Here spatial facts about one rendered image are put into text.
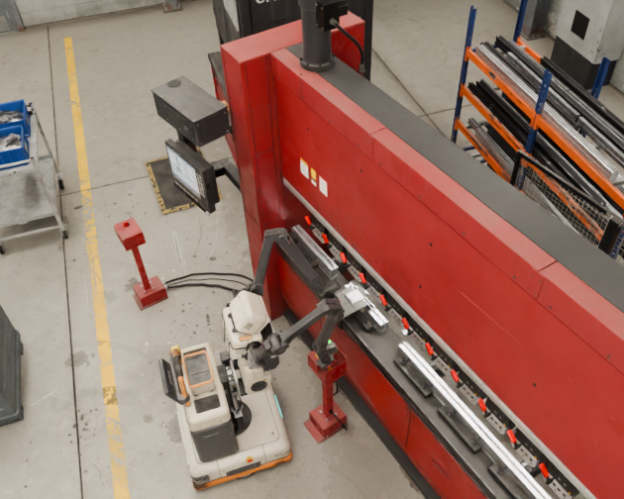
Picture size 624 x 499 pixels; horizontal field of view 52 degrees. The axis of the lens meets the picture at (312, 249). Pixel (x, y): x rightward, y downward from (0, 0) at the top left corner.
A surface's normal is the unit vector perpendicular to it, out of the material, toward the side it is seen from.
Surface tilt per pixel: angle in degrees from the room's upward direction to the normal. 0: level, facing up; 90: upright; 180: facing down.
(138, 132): 0
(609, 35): 90
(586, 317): 90
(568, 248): 0
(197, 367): 0
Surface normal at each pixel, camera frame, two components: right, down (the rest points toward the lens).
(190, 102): -0.04, -0.69
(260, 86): 0.53, 0.59
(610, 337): -0.84, 0.40
